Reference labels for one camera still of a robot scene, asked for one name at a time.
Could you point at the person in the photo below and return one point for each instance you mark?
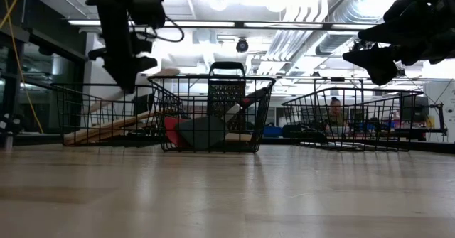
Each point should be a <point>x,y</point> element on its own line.
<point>335,106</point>

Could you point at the black beam with light strips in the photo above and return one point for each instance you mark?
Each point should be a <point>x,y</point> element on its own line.
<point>240,24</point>

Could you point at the slotted wooden spatula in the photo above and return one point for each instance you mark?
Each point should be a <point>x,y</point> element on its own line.
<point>168,71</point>

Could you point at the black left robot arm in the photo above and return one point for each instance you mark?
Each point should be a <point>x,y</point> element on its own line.
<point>113,7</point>

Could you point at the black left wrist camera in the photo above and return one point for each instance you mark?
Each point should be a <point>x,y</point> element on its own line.
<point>149,9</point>

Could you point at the black round camera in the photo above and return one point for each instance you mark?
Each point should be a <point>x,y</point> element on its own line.
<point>242,46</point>

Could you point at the black computer monitor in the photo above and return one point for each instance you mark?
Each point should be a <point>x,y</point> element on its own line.
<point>144,104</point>
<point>416,108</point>

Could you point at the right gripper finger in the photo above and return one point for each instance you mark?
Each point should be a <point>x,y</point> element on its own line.
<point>380,64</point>
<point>382,33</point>

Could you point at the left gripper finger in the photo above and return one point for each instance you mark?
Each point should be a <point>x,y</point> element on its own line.
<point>114,76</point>
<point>128,76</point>

